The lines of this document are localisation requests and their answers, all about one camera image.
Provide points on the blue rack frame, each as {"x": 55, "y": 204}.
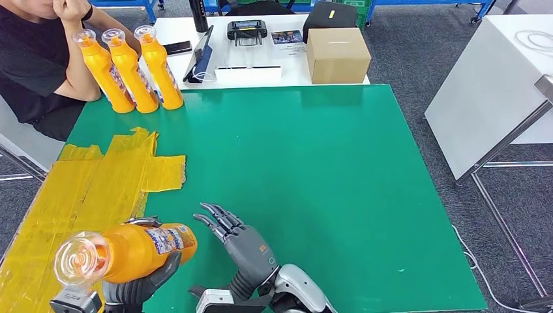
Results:
{"x": 149, "y": 4}
{"x": 432, "y": 2}

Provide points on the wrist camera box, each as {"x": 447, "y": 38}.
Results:
{"x": 214, "y": 302}
{"x": 75, "y": 302}

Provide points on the yellow taped cardboard sheet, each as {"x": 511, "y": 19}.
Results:
{"x": 65, "y": 194}

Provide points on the brown cardboard box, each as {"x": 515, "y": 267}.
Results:
{"x": 338, "y": 56}

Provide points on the printed pamphlet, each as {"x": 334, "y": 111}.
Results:
{"x": 287, "y": 37}

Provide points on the large white table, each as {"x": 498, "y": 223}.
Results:
{"x": 479, "y": 99}

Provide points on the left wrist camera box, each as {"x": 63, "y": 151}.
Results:
{"x": 75, "y": 302}

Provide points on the white panel desk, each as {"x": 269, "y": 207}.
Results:
{"x": 17, "y": 142}

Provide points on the orange detergent bottle clear cap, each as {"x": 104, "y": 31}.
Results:
{"x": 129, "y": 252}
{"x": 103, "y": 73}
{"x": 160, "y": 73}
{"x": 130, "y": 73}

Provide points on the flat white box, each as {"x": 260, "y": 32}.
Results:
{"x": 248, "y": 75}

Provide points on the tablet in blue case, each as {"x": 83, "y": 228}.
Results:
{"x": 202, "y": 56}

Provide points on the green plastic crate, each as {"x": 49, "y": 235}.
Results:
{"x": 362, "y": 18}

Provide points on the black bag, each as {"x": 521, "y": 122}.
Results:
{"x": 328, "y": 18}

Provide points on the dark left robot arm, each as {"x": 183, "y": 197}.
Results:
{"x": 123, "y": 309}

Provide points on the black remote controller with screen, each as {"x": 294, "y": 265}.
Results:
{"x": 247, "y": 29}

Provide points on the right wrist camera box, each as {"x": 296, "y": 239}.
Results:
{"x": 214, "y": 302}

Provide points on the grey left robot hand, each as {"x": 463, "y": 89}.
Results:
{"x": 129, "y": 291}

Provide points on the black wristband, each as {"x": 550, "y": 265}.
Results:
{"x": 87, "y": 13}

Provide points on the black smartphone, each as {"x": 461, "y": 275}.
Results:
{"x": 179, "y": 47}

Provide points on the metal table frame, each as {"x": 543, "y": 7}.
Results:
{"x": 546, "y": 87}

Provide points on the person's left forearm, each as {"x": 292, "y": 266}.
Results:
{"x": 116, "y": 28}

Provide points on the person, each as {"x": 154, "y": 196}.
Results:
{"x": 30, "y": 60}

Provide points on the black drink bottle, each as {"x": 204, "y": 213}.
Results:
{"x": 198, "y": 16}

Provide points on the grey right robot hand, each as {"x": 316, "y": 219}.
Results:
{"x": 250, "y": 255}

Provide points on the person's right forearm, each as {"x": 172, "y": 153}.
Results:
{"x": 80, "y": 73}

